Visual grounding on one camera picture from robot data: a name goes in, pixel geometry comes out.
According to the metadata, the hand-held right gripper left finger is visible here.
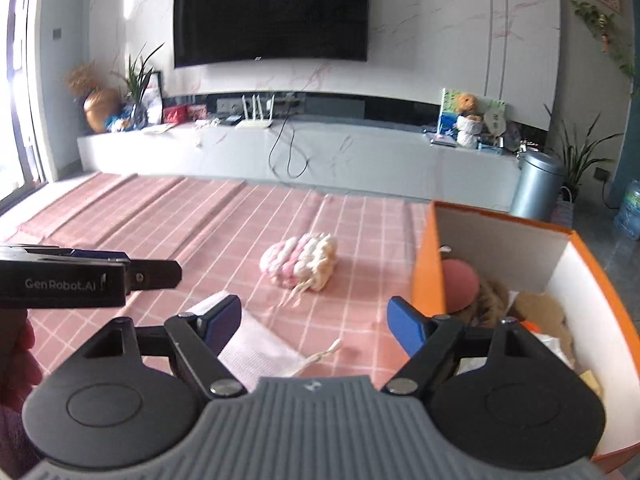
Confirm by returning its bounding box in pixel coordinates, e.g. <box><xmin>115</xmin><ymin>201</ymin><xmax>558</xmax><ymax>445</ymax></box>
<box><xmin>82</xmin><ymin>294</ymin><xmax>249</xmax><ymax>401</ymax></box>

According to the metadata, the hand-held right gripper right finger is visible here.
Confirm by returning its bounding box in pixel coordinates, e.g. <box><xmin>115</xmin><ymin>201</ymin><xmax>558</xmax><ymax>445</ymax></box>
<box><xmin>381</xmin><ymin>296</ymin><xmax>548</xmax><ymax>396</ymax></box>

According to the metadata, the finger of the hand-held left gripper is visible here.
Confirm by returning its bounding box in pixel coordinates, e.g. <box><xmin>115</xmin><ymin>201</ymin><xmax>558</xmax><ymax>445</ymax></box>
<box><xmin>125</xmin><ymin>258</ymin><xmax>183</xmax><ymax>292</ymax></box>
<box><xmin>0</xmin><ymin>244</ymin><xmax>129</xmax><ymax>262</ymax></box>

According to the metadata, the pink white knitted pouch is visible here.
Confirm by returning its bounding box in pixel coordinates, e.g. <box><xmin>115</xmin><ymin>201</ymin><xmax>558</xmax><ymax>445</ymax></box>
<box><xmin>259</xmin><ymin>233</ymin><xmax>339</xmax><ymax>309</ymax></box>

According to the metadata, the orange cardboard box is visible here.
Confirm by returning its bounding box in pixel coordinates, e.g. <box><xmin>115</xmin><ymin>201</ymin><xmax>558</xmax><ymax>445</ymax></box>
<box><xmin>411</xmin><ymin>201</ymin><xmax>640</xmax><ymax>476</ymax></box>

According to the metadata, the person's left hand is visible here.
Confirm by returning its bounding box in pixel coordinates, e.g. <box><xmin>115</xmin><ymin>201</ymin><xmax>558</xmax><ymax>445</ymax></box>
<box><xmin>0</xmin><ymin>309</ymin><xmax>45</xmax><ymax>413</ymax></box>

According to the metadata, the pink round cushion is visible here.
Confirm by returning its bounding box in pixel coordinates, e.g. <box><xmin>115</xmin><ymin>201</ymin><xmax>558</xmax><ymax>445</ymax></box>
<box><xmin>440</xmin><ymin>259</ymin><xmax>479</xmax><ymax>314</ymax></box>

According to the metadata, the pink checked cloth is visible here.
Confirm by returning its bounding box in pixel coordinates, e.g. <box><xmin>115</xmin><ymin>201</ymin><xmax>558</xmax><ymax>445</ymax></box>
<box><xmin>0</xmin><ymin>172</ymin><xmax>437</xmax><ymax>413</ymax></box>

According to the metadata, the brown bear-shaped pad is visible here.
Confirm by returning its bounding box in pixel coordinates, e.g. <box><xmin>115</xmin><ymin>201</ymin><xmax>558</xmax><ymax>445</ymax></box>
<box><xmin>512</xmin><ymin>290</ymin><xmax>577</xmax><ymax>361</ymax></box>

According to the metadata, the gold vase with dried flowers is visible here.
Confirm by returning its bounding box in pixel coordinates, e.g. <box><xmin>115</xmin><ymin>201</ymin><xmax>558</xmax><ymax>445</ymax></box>
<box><xmin>64</xmin><ymin>61</ymin><xmax>122</xmax><ymax>135</ymax></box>

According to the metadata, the white low cabinet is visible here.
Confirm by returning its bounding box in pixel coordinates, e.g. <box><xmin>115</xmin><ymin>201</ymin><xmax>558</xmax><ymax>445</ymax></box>
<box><xmin>77</xmin><ymin>119</ymin><xmax>522</xmax><ymax>214</ymax></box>

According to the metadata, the green plant in blue pot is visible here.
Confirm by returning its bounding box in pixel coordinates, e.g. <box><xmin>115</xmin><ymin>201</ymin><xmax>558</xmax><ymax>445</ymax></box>
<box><xmin>112</xmin><ymin>42</ymin><xmax>166</xmax><ymax>131</ymax></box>

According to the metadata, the white router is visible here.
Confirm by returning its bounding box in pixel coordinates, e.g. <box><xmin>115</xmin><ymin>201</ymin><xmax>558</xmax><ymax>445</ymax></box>
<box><xmin>235</xmin><ymin>93</ymin><xmax>275</xmax><ymax>130</ymax></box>

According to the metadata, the glass sliding door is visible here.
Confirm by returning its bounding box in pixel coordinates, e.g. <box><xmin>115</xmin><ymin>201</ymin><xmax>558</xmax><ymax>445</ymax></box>
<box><xmin>0</xmin><ymin>0</ymin><xmax>49</xmax><ymax>202</ymax></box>

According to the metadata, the silver trash can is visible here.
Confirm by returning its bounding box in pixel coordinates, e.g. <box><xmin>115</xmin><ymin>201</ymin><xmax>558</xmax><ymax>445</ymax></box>
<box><xmin>509</xmin><ymin>148</ymin><xmax>566</xmax><ymax>221</ymax></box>

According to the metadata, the patterned woven basket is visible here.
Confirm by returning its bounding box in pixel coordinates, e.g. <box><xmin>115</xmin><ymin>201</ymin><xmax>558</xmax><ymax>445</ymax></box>
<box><xmin>552</xmin><ymin>187</ymin><xmax>576</xmax><ymax>229</ymax></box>

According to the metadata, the brown teddy bear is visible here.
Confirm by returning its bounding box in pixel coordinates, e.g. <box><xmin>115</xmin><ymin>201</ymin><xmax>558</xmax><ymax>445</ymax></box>
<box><xmin>455</xmin><ymin>92</ymin><xmax>486</xmax><ymax>150</ymax></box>

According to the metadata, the colourful painted canvas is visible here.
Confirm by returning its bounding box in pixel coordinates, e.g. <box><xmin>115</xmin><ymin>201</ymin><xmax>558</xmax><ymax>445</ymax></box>
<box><xmin>437</xmin><ymin>87</ymin><xmax>509</xmax><ymax>139</ymax></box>

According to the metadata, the green potted floor plant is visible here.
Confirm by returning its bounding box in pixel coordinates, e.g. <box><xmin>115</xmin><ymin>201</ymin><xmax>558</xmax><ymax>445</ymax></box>
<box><xmin>544</xmin><ymin>104</ymin><xmax>627</xmax><ymax>202</ymax></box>

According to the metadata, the large blue water bottle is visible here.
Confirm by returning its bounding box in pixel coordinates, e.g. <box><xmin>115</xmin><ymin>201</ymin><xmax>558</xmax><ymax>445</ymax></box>
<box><xmin>613</xmin><ymin>178</ymin><xmax>640</xmax><ymax>240</ymax></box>

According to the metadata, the black flat television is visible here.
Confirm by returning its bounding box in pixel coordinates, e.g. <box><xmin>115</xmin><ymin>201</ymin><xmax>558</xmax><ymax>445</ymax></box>
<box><xmin>172</xmin><ymin>0</ymin><xmax>371</xmax><ymax>69</ymax></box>

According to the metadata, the green trailing vine plant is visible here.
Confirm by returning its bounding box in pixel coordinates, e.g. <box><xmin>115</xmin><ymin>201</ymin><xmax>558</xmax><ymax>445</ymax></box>
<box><xmin>570</xmin><ymin>0</ymin><xmax>640</xmax><ymax>97</ymax></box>

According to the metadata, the brown rope toy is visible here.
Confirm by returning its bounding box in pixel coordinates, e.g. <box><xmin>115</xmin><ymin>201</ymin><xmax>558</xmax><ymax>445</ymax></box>
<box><xmin>462</xmin><ymin>277</ymin><xmax>519</xmax><ymax>329</ymax></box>

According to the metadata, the black picture frame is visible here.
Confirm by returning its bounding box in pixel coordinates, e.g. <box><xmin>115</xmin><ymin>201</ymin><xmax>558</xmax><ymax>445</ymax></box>
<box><xmin>142</xmin><ymin>70</ymin><xmax>165</xmax><ymax>126</ymax></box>

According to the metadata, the black cable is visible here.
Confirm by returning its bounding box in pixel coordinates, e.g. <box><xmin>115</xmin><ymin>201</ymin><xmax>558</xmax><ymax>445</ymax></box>
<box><xmin>268</xmin><ymin>92</ymin><xmax>312</xmax><ymax>180</ymax></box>

